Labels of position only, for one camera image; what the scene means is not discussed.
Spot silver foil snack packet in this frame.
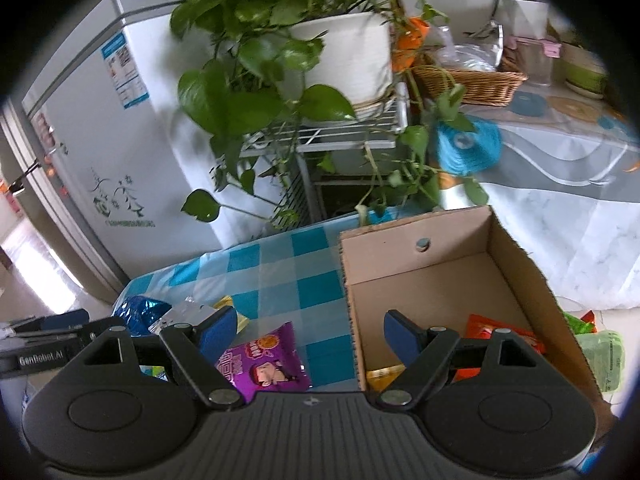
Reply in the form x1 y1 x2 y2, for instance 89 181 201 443
150 297 221 336

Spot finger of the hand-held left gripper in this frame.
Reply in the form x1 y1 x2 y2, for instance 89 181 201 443
10 308 92 335
30 316 128 349

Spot wicker basket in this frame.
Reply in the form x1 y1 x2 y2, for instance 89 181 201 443
407 50 528 107

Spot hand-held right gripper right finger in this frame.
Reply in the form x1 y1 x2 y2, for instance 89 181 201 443
376 309 543 408

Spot orange plastic object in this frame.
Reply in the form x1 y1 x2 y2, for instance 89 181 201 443
392 17 431 73

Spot green snack packet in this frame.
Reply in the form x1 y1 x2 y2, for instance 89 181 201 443
212 295 251 333

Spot purple snack packet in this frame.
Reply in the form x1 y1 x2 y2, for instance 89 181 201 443
215 321 313 403

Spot silver refrigerator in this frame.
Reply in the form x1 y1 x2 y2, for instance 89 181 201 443
0 105 131 306

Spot blue snack packet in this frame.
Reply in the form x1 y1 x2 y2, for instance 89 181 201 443
112 295 173 336

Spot clear plastic bag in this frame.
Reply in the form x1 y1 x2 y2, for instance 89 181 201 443
430 25 503 73

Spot green pothos plant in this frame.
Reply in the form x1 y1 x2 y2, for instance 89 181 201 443
170 0 491 231

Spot blue ribbon spool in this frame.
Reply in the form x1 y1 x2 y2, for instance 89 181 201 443
435 115 502 177

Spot white grey wave tablecloth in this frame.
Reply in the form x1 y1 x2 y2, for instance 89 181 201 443
440 80 640 311

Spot red snack packet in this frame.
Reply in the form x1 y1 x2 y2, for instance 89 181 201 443
450 314 547 383

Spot white freezer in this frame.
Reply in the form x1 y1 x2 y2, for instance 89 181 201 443
22 0 281 281

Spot yellow snack packet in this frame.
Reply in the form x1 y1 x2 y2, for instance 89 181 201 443
366 364 408 393

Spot white wire rack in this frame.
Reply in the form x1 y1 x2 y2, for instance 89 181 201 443
240 82 411 231

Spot blue checkered tablecloth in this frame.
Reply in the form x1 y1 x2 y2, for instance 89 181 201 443
112 217 401 396

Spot green plastic bag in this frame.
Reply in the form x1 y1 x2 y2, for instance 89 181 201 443
575 331 626 393

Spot small white plant pot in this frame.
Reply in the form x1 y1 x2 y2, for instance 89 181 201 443
500 0 550 37

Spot green bowl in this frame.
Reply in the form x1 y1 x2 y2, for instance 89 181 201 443
562 42 608 97

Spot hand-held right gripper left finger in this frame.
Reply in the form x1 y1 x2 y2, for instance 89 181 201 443
80 305 246 407

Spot white printed cardboard box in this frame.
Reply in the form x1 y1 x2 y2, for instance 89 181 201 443
337 205 616 421

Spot clear container pink lid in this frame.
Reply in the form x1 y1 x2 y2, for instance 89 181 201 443
515 37 562 86

